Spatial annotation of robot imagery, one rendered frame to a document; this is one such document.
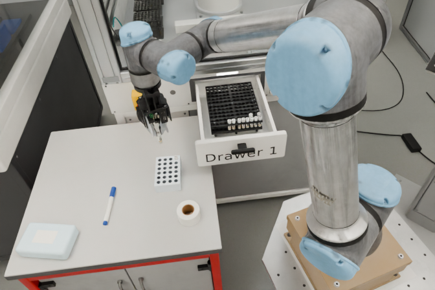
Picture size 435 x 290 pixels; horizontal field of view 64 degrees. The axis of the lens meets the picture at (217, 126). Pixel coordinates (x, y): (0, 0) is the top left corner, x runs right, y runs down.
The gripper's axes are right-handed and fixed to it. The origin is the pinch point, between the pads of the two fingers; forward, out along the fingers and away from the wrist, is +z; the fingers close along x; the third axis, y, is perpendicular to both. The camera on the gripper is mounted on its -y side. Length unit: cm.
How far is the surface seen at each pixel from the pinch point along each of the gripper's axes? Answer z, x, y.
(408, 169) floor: 98, 141, -1
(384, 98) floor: 98, 176, -59
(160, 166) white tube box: 18.2, -1.8, -1.6
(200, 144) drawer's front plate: 5.2, 11.2, 6.4
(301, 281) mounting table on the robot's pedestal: 22, 22, 50
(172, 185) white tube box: 18.6, -0.4, 7.3
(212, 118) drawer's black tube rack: 10.8, 21.0, -8.5
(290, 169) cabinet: 70, 63, -14
